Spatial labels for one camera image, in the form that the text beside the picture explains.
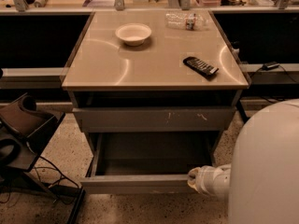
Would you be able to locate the grey drawer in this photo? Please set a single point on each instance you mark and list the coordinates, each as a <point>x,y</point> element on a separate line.
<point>153,119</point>
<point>130,163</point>

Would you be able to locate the grey top drawer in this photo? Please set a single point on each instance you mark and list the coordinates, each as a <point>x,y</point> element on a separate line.
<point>153,119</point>

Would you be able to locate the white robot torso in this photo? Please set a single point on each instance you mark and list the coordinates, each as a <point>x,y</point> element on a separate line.
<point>264,187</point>

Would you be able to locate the black snack bar packet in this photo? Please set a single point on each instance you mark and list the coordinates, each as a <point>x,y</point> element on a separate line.
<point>202,68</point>

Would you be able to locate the grey drawer cabinet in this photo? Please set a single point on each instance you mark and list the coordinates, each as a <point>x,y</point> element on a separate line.
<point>106,73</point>

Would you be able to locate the white paper bowl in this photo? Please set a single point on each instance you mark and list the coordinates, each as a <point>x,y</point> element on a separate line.
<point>133,34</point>

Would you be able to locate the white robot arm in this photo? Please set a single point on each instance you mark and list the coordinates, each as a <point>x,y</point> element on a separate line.
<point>222,183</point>

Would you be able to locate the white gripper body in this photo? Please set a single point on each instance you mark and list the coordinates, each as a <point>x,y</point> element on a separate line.
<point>206,179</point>

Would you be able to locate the black power adapter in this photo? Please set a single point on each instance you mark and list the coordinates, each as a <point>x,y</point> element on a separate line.
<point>270,66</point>

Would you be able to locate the clear plastic water bottle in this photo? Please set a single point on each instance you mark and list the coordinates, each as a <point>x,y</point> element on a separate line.
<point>189,21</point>

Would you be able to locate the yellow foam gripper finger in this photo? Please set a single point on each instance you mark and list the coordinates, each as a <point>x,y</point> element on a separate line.
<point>193,179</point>

